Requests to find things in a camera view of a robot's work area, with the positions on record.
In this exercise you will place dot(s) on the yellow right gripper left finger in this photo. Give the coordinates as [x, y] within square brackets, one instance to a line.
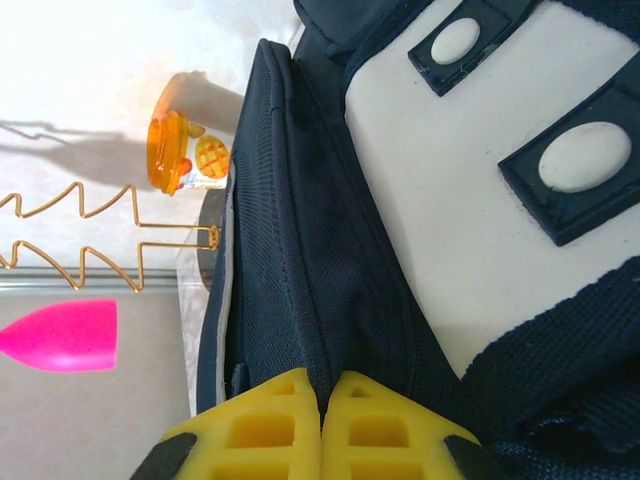
[260, 435]

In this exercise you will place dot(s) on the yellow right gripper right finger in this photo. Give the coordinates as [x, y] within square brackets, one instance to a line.
[380, 440]

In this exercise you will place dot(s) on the navy blue school backpack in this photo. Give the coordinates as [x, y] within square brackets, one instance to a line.
[350, 225]

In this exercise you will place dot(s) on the pink wine glass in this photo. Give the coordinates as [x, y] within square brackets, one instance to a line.
[65, 335]

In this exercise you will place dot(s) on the orange lidded mango cup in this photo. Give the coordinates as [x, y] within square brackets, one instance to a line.
[167, 150]

